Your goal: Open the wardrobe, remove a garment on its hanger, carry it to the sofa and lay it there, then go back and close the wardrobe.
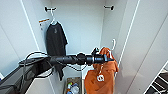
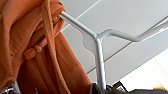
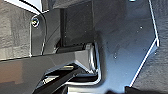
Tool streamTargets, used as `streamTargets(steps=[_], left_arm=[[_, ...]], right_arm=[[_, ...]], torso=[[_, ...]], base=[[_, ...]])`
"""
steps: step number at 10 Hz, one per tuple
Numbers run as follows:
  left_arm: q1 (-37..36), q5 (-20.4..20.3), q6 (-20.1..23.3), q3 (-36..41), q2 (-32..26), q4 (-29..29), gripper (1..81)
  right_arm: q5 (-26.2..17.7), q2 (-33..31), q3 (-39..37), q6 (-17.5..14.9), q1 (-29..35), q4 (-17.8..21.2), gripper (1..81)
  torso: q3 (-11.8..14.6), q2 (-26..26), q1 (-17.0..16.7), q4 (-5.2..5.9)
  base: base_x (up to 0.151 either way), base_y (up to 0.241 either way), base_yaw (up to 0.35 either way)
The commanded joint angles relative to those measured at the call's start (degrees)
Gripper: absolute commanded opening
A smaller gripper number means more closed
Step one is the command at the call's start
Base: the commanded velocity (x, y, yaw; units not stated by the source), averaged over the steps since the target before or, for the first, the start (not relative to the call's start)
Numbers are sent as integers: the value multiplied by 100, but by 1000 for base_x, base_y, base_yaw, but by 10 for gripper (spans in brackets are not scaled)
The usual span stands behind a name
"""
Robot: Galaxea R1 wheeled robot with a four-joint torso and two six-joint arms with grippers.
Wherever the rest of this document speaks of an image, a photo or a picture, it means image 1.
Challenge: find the orange hoodie with white print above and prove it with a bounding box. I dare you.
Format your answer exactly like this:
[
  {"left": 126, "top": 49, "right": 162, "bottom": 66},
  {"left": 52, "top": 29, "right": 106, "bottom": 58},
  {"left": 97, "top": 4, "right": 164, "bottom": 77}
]
[{"left": 83, "top": 47, "right": 120, "bottom": 94}]

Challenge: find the white clothes hanger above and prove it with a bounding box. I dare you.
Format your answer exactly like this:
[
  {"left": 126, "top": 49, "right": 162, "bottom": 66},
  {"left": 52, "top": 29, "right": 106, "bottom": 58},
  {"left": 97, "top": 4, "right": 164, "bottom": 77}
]
[
  {"left": 109, "top": 38, "right": 118, "bottom": 56},
  {"left": 49, "top": 9, "right": 59, "bottom": 27}
]

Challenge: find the white inner box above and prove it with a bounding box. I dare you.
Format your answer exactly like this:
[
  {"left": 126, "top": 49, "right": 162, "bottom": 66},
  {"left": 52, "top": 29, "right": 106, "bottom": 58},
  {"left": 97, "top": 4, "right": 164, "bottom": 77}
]
[{"left": 80, "top": 63, "right": 101, "bottom": 81}]

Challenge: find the white wardrobe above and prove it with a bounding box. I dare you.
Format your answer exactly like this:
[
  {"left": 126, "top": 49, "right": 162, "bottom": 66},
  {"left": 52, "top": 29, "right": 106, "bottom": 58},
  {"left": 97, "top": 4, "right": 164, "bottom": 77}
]
[{"left": 19, "top": 0, "right": 141, "bottom": 94}]

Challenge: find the white round container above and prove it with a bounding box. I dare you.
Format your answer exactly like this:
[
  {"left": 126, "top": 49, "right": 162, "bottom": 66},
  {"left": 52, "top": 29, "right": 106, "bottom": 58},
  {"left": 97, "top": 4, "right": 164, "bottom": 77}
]
[{"left": 71, "top": 84, "right": 81, "bottom": 94}]

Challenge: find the black t-shirt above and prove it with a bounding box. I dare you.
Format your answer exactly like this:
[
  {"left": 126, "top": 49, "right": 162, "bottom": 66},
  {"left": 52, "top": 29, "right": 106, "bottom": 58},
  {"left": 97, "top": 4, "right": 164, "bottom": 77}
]
[{"left": 45, "top": 21, "right": 69, "bottom": 81}]

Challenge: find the black wardrobe hook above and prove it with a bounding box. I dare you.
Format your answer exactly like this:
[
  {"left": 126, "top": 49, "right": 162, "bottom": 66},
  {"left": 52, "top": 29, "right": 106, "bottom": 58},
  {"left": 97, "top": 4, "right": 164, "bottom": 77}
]
[
  {"left": 102, "top": 4, "right": 115, "bottom": 11},
  {"left": 44, "top": 6, "right": 58, "bottom": 13}
]

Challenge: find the white metal drying rack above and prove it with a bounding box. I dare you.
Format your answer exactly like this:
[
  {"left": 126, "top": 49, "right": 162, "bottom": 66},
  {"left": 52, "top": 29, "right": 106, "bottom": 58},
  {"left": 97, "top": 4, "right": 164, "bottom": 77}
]
[{"left": 146, "top": 61, "right": 168, "bottom": 94}]

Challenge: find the white sticker with orange stripe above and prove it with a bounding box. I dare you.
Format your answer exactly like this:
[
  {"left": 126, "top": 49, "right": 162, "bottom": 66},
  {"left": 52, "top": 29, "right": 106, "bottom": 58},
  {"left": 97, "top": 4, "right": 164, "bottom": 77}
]
[{"left": 38, "top": 17, "right": 51, "bottom": 32}]

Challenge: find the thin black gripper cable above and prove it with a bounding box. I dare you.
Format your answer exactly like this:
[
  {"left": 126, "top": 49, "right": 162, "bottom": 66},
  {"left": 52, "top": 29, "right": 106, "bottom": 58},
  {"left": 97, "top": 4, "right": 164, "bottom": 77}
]
[{"left": 65, "top": 63, "right": 90, "bottom": 72}]

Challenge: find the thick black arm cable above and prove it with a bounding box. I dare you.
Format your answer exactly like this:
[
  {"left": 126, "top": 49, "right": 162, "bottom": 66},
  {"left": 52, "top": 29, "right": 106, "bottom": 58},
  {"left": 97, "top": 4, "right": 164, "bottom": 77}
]
[{"left": 16, "top": 50, "right": 57, "bottom": 81}]

